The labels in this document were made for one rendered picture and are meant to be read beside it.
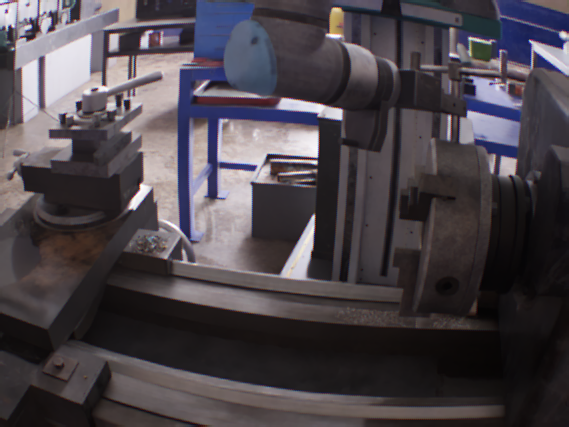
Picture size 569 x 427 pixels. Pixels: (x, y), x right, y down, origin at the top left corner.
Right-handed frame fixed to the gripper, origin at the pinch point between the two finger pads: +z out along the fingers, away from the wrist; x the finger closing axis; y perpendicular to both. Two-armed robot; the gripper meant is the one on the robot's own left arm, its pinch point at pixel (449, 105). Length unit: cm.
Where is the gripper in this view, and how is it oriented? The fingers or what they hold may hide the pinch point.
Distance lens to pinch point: 87.6
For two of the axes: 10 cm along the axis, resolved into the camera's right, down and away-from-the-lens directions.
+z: 8.6, 0.5, 5.1
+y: 1.3, -9.8, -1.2
